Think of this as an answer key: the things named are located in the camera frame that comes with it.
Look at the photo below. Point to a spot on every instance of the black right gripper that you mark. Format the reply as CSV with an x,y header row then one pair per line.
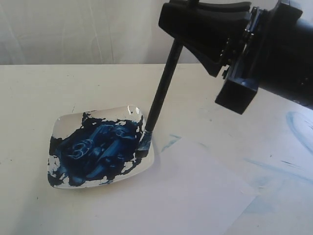
x,y
218,34

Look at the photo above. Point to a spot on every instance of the black paintbrush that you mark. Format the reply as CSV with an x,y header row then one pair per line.
x,y
162,89

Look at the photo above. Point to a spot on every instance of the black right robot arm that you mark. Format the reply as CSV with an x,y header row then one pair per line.
x,y
286,63

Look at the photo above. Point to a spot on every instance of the white paper sheet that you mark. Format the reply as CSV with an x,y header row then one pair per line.
x,y
185,192

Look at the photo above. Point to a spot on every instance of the white square paint plate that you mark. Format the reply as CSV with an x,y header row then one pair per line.
x,y
98,147

